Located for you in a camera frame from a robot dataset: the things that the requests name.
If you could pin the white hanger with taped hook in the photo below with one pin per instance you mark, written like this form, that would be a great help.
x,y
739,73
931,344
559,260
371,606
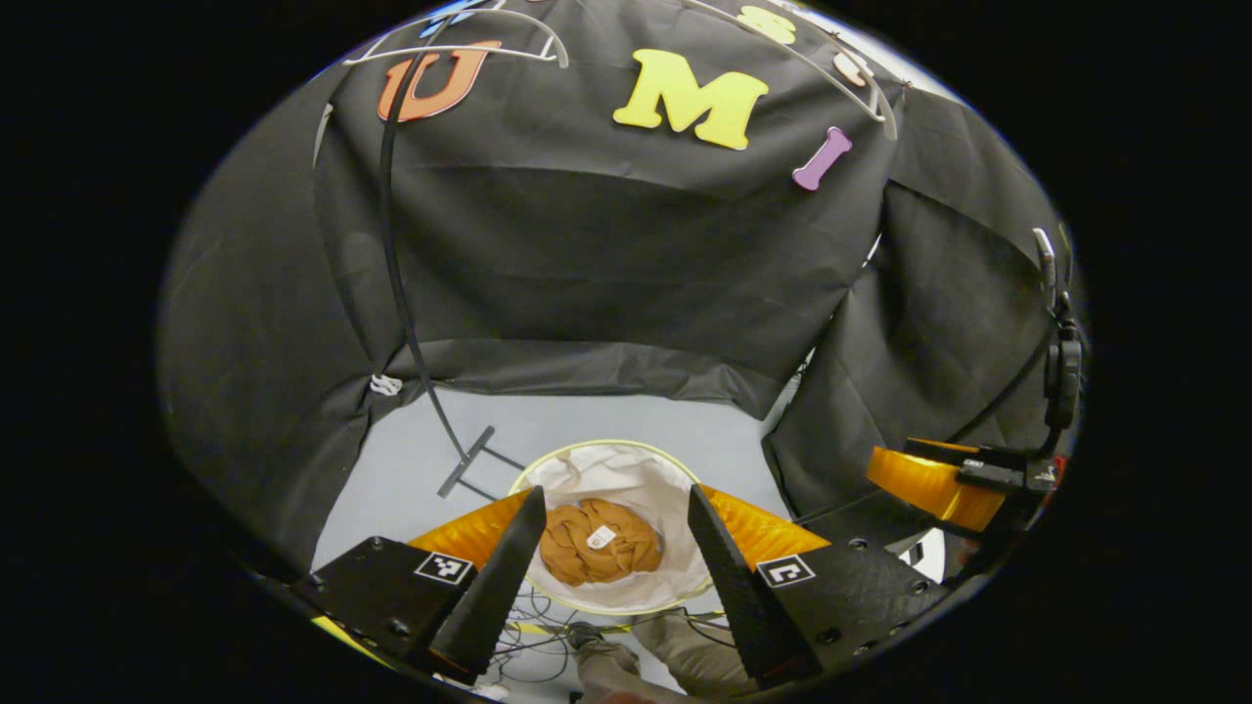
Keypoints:
x,y
888,117

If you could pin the person's beige trousers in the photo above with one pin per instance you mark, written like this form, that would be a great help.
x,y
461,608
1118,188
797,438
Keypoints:
x,y
685,655

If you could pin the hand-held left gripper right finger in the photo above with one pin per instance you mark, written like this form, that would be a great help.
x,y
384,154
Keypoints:
x,y
748,596

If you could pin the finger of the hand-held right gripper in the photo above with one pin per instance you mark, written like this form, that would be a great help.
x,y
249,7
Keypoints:
x,y
998,471
929,489

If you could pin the white laundry hamper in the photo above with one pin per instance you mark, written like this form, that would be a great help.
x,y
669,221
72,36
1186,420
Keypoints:
x,y
626,479

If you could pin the black clothes rack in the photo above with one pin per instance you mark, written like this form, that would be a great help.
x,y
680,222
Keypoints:
x,y
395,284

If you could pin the bare white plastic hanger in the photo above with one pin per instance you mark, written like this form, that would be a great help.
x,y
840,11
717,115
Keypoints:
x,y
489,49

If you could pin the black backdrop cloth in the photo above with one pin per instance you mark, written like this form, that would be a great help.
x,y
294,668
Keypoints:
x,y
587,254

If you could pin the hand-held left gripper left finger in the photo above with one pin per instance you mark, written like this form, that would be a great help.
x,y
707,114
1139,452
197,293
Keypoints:
x,y
494,596

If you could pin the brown shirt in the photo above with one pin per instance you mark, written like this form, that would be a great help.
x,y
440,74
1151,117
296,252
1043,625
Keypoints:
x,y
577,548

